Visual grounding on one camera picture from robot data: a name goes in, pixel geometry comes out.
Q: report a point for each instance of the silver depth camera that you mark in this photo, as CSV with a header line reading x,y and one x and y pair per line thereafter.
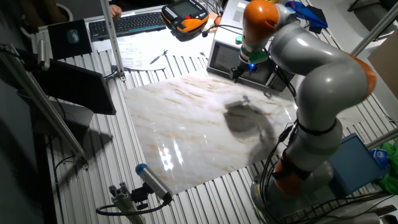
x,y
43,54

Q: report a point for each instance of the black flat monitor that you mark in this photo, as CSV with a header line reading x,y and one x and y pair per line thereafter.
x,y
77,87

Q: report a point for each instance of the black mouse pad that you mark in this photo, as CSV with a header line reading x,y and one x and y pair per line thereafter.
x,y
59,46

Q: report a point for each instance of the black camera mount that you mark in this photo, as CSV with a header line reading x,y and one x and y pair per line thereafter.
x,y
140,196

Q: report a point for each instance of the brown cardboard sheet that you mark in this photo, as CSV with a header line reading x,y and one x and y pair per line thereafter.
x,y
385,65

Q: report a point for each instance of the green cloth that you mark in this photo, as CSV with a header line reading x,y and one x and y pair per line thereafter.
x,y
391,174

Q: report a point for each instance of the marble pattern table mat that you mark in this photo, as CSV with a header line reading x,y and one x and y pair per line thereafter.
x,y
186,124

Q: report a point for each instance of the yellow toy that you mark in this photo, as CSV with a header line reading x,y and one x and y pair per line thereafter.
x,y
273,1

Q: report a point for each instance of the short aluminium profile stub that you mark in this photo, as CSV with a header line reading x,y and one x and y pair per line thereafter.
x,y
124,202

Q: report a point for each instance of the orange black teach pendant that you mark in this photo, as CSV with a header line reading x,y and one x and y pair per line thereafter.
x,y
186,15

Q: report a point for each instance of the grey computer mouse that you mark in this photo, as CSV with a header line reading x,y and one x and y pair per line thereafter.
x,y
73,36

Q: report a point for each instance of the black computer keyboard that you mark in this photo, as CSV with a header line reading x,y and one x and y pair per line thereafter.
x,y
127,25

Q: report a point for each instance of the black ballpoint pen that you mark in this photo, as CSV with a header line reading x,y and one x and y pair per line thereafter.
x,y
159,56

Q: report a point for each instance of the black glass microwave door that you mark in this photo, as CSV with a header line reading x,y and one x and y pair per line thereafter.
x,y
224,57

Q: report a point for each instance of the silver microwave body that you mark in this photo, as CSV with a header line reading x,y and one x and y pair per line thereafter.
x,y
233,18

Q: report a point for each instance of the blue white packet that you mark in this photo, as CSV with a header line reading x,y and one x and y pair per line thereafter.
x,y
379,157

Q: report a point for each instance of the small orange basketball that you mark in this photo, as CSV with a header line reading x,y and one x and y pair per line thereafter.
x,y
218,20

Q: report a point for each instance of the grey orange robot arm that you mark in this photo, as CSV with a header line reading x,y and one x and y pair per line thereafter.
x,y
326,77

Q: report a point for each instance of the blue cloth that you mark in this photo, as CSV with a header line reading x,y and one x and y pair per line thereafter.
x,y
306,14

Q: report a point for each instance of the small wooden block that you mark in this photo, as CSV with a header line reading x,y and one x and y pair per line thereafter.
x,y
213,15

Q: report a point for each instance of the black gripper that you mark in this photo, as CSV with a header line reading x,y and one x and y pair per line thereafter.
x,y
248,68

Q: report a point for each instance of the blue box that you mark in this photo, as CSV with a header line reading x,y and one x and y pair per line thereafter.
x,y
357,168

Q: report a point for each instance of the upright aluminium frame post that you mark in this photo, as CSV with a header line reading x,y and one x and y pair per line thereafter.
x,y
112,37

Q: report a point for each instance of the dark sleeved operator forearm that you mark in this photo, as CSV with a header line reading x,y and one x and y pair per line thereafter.
x,y
140,3

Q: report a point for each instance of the printed white paper sheet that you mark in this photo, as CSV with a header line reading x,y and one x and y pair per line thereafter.
x,y
133,53
186,46

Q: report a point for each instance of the operator bare hand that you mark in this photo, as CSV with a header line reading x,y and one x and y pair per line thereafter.
x,y
115,11

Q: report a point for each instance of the white plug adapter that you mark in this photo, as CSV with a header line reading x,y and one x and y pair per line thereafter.
x,y
210,25

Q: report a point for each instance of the silver camera with blue cap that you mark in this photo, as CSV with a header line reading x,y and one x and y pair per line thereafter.
x,y
152,182

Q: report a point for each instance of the slanted aluminium frame post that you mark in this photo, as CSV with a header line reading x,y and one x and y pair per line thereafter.
x,y
46,105

